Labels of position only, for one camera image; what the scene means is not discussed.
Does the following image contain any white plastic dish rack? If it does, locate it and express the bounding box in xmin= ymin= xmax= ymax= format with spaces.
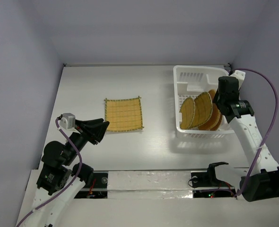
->
xmin=173 ymin=65 xmax=234 ymax=139

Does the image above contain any thick tan woven plate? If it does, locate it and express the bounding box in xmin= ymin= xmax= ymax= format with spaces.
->
xmin=198 ymin=89 xmax=222 ymax=131

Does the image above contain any small round bamboo plate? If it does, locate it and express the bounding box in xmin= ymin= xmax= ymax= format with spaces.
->
xmin=180 ymin=97 xmax=195 ymax=130

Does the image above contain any medium round bamboo plate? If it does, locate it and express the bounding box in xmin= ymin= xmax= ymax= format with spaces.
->
xmin=191 ymin=92 xmax=212 ymax=128

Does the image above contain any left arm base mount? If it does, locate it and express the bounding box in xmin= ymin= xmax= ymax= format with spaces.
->
xmin=74 ymin=171 xmax=108 ymax=199

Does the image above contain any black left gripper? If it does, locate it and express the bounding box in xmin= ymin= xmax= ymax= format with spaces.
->
xmin=64 ymin=117 xmax=110 ymax=164

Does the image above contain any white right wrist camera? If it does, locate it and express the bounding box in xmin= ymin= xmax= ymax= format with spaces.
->
xmin=230 ymin=70 xmax=246 ymax=90

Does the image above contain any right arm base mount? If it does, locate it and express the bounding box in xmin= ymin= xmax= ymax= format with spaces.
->
xmin=188 ymin=171 xmax=236 ymax=199

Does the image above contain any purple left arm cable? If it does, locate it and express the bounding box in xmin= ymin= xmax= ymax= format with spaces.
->
xmin=16 ymin=117 xmax=83 ymax=227

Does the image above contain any white foam strip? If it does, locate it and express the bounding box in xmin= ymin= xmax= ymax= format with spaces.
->
xmin=107 ymin=171 xmax=193 ymax=200

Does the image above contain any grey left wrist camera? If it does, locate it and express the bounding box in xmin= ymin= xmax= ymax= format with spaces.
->
xmin=59 ymin=113 xmax=76 ymax=131

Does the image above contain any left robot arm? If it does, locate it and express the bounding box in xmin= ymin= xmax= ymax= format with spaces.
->
xmin=17 ymin=113 xmax=110 ymax=227

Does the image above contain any square bamboo woven plate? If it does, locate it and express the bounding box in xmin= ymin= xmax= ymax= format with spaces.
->
xmin=104 ymin=96 xmax=144 ymax=132

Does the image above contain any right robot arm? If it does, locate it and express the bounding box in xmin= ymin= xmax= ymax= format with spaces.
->
xmin=206 ymin=76 xmax=279 ymax=202

